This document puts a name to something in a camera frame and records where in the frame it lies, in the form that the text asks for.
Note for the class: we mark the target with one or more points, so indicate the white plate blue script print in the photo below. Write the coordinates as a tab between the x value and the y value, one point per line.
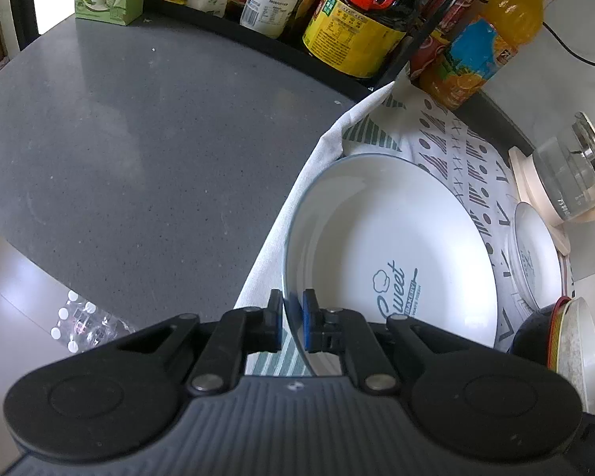
377	228

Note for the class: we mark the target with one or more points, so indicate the red drink can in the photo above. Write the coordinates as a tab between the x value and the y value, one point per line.
431	52

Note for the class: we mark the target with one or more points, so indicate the patterned fringed table cloth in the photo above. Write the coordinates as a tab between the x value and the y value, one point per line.
451	158

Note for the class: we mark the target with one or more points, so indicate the black metal kitchen rack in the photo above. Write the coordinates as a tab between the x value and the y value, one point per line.
277	53

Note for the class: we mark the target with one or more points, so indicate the pack of water bottles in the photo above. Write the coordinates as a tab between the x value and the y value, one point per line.
91	325

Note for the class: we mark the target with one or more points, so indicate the white labelled plastic bottle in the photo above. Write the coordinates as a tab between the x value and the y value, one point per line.
270	10

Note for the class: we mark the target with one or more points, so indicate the dark sauce bottle yellow label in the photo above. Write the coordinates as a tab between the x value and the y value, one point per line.
357	29

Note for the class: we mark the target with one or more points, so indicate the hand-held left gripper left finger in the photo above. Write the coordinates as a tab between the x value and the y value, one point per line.
276	320

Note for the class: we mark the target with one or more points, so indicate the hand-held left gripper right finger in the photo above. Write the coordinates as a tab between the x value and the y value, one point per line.
308	320

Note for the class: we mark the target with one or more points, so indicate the orange juice bottle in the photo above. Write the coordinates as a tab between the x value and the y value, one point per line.
481	54

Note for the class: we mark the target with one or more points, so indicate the red and black bowl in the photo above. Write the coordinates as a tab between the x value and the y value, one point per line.
530	337

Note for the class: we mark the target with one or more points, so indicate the small white plate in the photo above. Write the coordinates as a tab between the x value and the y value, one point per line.
533	253

